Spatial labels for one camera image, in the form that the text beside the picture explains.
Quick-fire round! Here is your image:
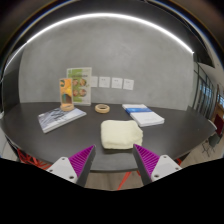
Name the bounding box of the grey cover magazine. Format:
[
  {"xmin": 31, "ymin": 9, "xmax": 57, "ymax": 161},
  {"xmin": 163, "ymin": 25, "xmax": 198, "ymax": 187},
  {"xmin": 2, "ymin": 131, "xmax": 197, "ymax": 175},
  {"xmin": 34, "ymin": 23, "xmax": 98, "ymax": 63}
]
[{"xmin": 37, "ymin": 106, "xmax": 88, "ymax": 134}]

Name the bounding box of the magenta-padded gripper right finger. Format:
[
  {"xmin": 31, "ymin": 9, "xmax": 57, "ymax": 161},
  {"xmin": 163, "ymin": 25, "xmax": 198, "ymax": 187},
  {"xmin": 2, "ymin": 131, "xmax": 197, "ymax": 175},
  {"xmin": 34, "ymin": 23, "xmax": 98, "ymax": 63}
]
[{"xmin": 132, "ymin": 143, "xmax": 183, "ymax": 187}]

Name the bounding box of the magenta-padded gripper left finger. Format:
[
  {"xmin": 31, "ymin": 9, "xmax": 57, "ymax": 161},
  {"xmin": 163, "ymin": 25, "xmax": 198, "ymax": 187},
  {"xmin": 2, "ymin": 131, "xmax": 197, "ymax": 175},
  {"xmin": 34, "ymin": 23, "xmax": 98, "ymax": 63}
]
[{"xmin": 46, "ymin": 144, "xmax": 97, "ymax": 188}]

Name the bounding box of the white wall socket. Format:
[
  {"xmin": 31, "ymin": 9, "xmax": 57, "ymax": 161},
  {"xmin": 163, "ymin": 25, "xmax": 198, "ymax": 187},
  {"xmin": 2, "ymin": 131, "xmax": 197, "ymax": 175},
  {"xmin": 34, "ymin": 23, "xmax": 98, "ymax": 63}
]
[
  {"xmin": 111, "ymin": 77, "xmax": 124, "ymax": 90},
  {"xmin": 122, "ymin": 78, "xmax": 135, "ymax": 91},
  {"xmin": 90, "ymin": 75, "xmax": 99, "ymax": 88},
  {"xmin": 98, "ymin": 76, "xmax": 111, "ymax": 89}
]

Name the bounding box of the acrylic stand with food menu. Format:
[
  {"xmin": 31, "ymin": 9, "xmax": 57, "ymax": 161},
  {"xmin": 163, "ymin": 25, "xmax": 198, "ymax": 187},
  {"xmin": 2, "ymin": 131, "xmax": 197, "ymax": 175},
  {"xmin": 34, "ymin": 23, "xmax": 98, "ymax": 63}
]
[{"xmin": 66, "ymin": 66, "xmax": 93, "ymax": 107}]

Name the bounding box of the dark framed glass partition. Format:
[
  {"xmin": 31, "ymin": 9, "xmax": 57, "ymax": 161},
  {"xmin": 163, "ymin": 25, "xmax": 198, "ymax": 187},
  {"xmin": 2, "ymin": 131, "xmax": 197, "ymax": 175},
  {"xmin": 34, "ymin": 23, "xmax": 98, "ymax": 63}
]
[{"xmin": 193, "ymin": 62, "xmax": 224, "ymax": 118}]

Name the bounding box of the beige masking tape roll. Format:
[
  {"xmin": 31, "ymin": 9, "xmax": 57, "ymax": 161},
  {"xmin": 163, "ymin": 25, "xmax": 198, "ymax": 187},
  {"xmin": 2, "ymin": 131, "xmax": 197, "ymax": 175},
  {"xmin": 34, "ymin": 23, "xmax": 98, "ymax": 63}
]
[{"xmin": 94, "ymin": 103, "xmax": 111, "ymax": 114}]

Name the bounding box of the white book with blue band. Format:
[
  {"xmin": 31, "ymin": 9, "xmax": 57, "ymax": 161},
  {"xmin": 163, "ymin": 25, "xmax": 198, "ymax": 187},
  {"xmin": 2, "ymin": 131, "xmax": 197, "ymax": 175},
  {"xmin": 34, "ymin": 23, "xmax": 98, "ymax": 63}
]
[{"xmin": 121, "ymin": 103, "xmax": 166, "ymax": 128}]

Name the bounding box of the cream fluffy towel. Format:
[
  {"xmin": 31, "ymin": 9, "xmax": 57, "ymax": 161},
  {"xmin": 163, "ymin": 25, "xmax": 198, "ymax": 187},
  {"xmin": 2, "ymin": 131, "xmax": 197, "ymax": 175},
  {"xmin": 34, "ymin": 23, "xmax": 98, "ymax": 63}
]
[{"xmin": 100, "ymin": 119, "xmax": 144, "ymax": 151}]

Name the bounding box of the red metal table frame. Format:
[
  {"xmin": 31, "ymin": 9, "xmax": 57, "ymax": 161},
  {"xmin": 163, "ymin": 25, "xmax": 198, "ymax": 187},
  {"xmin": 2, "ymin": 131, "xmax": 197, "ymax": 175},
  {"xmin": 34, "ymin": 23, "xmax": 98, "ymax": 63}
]
[{"xmin": 16, "ymin": 148, "xmax": 183, "ymax": 191}]

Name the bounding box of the curved ceiling light strip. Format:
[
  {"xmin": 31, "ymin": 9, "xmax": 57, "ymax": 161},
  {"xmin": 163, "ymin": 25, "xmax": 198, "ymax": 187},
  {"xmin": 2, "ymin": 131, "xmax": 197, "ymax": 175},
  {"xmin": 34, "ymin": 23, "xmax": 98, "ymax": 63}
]
[{"xmin": 4, "ymin": 12, "xmax": 195, "ymax": 73}]

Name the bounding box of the dark chair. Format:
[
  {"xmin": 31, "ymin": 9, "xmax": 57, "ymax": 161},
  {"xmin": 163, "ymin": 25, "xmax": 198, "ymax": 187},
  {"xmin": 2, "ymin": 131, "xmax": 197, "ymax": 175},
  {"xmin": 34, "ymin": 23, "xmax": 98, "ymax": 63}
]
[{"xmin": 201, "ymin": 132, "xmax": 223, "ymax": 158}]

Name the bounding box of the small sign on wooden base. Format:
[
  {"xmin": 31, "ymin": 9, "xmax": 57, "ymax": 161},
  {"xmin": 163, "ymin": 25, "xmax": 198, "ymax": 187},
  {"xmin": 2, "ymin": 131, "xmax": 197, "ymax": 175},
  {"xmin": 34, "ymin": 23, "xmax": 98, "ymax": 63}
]
[{"xmin": 59, "ymin": 77, "xmax": 75, "ymax": 112}]

